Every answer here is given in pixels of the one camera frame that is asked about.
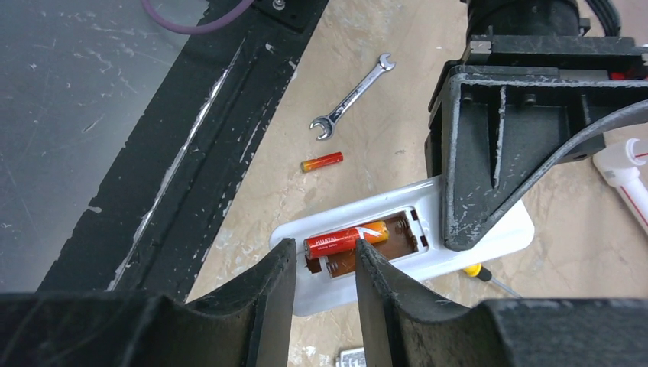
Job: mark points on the silver open-end wrench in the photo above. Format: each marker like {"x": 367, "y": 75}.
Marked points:
{"x": 329, "y": 121}

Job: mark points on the red battery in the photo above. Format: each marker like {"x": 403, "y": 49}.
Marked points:
{"x": 320, "y": 162}
{"x": 345, "y": 239}

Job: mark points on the white remote control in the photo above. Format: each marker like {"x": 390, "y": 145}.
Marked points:
{"x": 429, "y": 237}

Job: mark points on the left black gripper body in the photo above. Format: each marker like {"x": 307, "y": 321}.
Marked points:
{"x": 543, "y": 81}

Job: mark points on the white remote battery cover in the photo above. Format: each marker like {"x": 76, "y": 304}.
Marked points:
{"x": 351, "y": 358}

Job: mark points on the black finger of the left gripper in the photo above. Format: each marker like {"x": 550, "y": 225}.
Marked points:
{"x": 507, "y": 160}

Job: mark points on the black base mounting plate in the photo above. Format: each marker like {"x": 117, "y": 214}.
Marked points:
{"x": 163, "y": 200}

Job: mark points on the white PVC pipe frame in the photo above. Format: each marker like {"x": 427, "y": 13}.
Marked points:
{"x": 619, "y": 165}

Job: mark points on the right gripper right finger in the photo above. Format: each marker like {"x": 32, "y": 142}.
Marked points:
{"x": 404, "y": 323}

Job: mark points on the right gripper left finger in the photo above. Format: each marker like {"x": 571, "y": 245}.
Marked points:
{"x": 245, "y": 322}

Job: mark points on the yellow handled screwdriver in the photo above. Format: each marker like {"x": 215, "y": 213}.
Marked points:
{"x": 483, "y": 274}

